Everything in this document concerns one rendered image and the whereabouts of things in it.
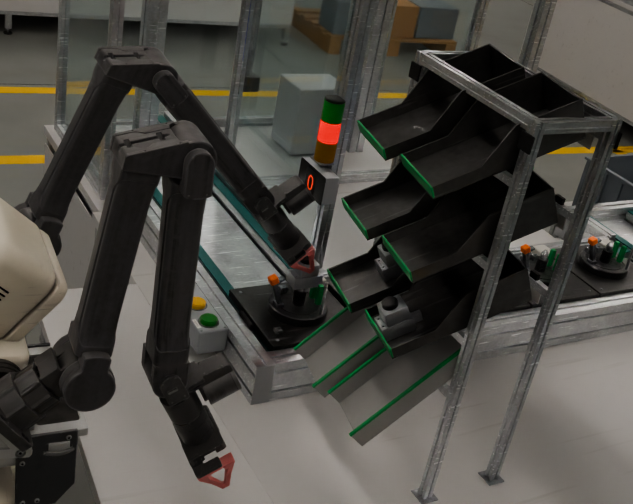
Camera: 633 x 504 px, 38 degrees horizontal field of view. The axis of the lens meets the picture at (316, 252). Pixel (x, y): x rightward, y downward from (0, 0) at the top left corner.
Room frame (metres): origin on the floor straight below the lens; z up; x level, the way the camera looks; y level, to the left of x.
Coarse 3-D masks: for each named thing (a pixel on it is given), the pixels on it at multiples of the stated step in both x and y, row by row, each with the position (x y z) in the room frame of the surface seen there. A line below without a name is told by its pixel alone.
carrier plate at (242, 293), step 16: (240, 288) 1.88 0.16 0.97; (256, 288) 1.89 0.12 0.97; (240, 304) 1.81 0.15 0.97; (256, 304) 1.82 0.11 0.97; (336, 304) 1.89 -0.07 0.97; (256, 320) 1.75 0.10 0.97; (272, 320) 1.77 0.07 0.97; (272, 336) 1.70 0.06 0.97; (288, 336) 1.72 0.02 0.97; (304, 336) 1.73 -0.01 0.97
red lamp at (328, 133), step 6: (324, 126) 2.03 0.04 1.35; (330, 126) 2.03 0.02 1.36; (336, 126) 2.04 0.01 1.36; (318, 132) 2.05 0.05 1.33; (324, 132) 2.03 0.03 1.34; (330, 132) 2.03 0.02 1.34; (336, 132) 2.04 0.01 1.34; (318, 138) 2.04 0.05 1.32; (324, 138) 2.03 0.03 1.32; (330, 138) 2.03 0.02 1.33; (336, 138) 2.04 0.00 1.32
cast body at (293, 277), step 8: (304, 264) 1.82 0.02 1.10; (288, 272) 1.83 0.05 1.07; (296, 272) 1.82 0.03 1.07; (304, 272) 1.81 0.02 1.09; (312, 272) 1.82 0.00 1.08; (288, 280) 1.82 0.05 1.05; (296, 280) 1.80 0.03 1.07; (304, 280) 1.81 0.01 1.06; (312, 280) 1.82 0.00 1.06; (320, 280) 1.85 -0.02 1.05; (296, 288) 1.80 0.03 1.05; (304, 288) 1.81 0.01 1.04
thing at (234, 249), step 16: (160, 192) 2.34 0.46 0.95; (224, 192) 2.42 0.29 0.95; (160, 208) 2.26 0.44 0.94; (208, 208) 2.36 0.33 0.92; (224, 208) 2.40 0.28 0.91; (240, 208) 2.34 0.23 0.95; (208, 224) 2.27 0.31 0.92; (224, 224) 2.29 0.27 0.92; (240, 224) 2.30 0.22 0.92; (256, 224) 2.26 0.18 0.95; (208, 240) 2.18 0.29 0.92; (224, 240) 2.20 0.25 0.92; (240, 240) 2.21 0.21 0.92; (256, 240) 2.22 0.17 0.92; (208, 256) 2.04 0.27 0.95; (224, 256) 2.11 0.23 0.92; (240, 256) 2.13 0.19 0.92; (256, 256) 2.14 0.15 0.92; (272, 256) 2.13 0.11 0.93; (208, 272) 1.97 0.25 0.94; (224, 272) 2.03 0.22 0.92; (240, 272) 2.04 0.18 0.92; (256, 272) 2.06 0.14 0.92; (272, 272) 2.08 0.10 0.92; (224, 288) 1.90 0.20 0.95; (256, 336) 1.73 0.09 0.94
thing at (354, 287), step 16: (368, 256) 1.65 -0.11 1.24; (336, 272) 1.63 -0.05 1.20; (352, 272) 1.63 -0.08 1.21; (368, 272) 1.62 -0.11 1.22; (336, 288) 1.58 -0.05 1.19; (352, 288) 1.58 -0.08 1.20; (368, 288) 1.57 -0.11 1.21; (384, 288) 1.53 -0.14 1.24; (400, 288) 1.54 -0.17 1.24; (352, 304) 1.51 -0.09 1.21; (368, 304) 1.52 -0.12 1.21
